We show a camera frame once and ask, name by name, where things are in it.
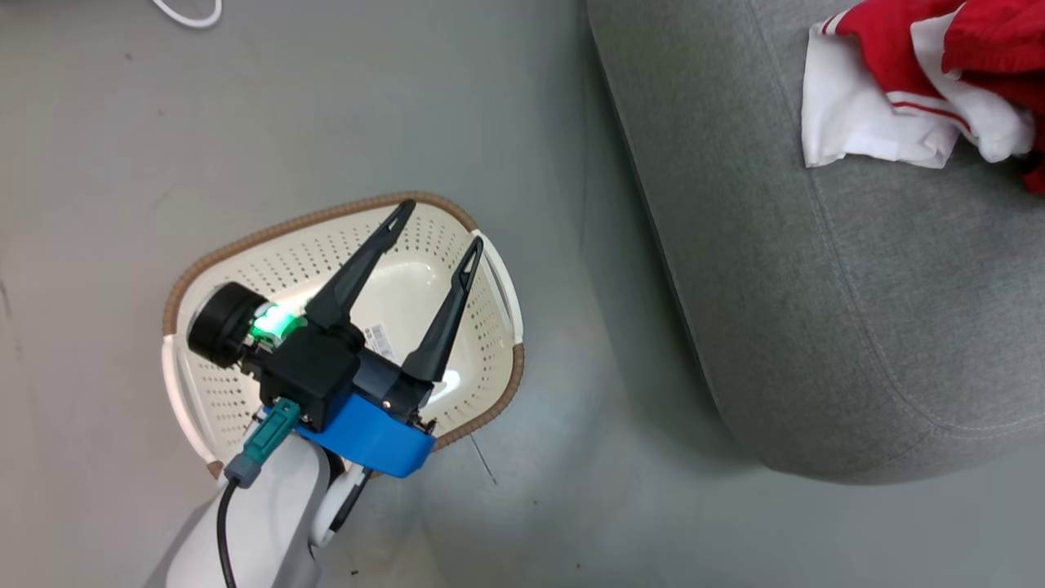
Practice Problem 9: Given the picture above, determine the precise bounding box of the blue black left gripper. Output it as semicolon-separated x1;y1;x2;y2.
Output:
298;198;484;479

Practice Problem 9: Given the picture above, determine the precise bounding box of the red and white garment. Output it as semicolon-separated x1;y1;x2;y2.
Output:
802;0;1045;197

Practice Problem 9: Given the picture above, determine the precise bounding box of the cream laundry basket brown rim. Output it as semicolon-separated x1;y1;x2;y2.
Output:
161;192;525;483

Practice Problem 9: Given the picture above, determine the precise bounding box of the white barcode sticker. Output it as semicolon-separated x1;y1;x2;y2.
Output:
363;323;398;364

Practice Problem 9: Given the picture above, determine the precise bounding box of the grey fabric sofa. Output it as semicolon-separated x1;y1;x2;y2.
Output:
586;0;1045;484

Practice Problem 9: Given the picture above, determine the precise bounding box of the teal left cable connector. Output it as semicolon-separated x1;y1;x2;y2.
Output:
225;399;301;489

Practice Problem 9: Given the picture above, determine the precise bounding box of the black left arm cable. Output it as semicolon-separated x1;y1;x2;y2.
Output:
216;478;242;588

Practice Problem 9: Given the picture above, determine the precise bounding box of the white floor cable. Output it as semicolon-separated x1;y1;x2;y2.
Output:
151;0;223;29

